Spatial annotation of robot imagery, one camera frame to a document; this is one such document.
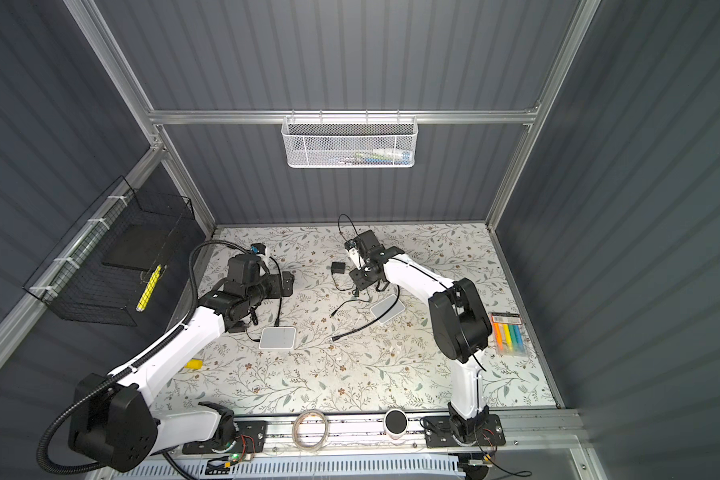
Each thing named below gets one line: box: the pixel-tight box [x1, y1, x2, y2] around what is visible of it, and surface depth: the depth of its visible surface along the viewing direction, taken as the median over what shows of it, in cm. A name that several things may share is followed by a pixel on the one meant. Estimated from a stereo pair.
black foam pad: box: [102, 215, 182, 271], surface depth 77 cm
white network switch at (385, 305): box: [370, 294, 406, 324], surface depth 97 cm
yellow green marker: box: [135, 264, 163, 313], surface depth 71 cm
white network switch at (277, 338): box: [259, 327, 296, 349], surface depth 91 cm
